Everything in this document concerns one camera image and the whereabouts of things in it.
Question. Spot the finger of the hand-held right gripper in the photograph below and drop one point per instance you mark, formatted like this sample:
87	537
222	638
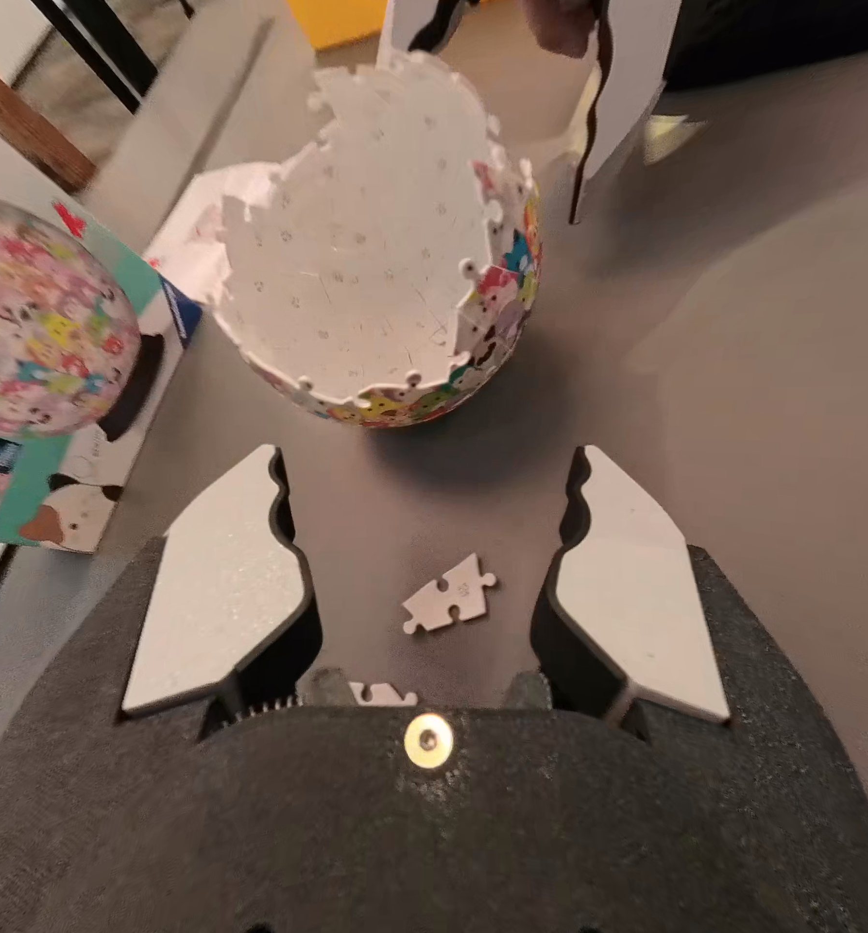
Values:
397	29
638	58

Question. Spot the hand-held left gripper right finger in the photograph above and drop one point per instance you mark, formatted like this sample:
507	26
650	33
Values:
638	598

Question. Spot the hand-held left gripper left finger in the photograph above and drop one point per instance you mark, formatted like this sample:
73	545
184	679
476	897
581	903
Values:
215	598

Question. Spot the partly built puzzle ball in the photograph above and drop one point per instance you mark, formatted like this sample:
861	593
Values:
361	255

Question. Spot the white puzzle piece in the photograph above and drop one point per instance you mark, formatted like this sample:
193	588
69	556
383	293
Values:
383	696
448	594

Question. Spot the printed puzzle box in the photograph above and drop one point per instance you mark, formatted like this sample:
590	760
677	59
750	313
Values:
40	350

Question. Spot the person's right hand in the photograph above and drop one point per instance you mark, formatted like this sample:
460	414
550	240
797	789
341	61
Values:
561	25

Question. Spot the yellow plastic bin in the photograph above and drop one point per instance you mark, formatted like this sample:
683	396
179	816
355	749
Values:
339	22

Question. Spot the black cushioned pad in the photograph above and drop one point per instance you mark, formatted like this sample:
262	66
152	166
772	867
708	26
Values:
783	36

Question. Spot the folded instruction leaflet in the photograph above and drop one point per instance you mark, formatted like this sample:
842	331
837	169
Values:
186	233

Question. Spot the wooden bench plank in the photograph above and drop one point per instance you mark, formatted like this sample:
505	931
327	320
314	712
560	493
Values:
26	124

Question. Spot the black metal frame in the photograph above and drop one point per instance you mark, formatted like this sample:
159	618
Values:
106	44

